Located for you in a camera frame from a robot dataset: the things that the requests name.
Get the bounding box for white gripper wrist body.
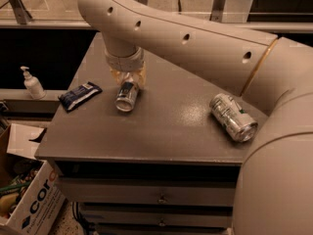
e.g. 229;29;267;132
105;48;144;72

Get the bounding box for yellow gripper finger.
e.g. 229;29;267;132
132;65;146;90
110;68;125;85

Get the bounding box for redbull can blue silver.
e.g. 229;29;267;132
115;81;139;113

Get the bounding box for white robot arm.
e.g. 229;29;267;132
78;0;313;235

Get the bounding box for silver green soda can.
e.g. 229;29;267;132
209;93;258;143

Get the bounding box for dark blue snack packet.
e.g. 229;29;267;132
58;81;102;112

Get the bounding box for white pump dispenser bottle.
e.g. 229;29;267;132
21;66;46;99

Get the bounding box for grey drawer cabinet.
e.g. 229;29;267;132
36;34;250;235

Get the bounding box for upper grey drawer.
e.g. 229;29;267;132
57;177;235;207

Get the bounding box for grey drawer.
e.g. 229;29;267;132
80;204;232;228
57;177;235;207

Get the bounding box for white cardboard box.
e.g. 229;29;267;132
0;123;65;235

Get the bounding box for lower grey drawer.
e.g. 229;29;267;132
80;204;232;228

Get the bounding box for metal railing post left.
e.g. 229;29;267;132
9;0;32;24

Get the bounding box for metal railing post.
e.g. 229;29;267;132
9;0;32;24
210;0;226;23

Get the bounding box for metal railing post right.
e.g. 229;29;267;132
210;0;226;23

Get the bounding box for black cables under cabinet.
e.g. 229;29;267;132
71;202;96;235

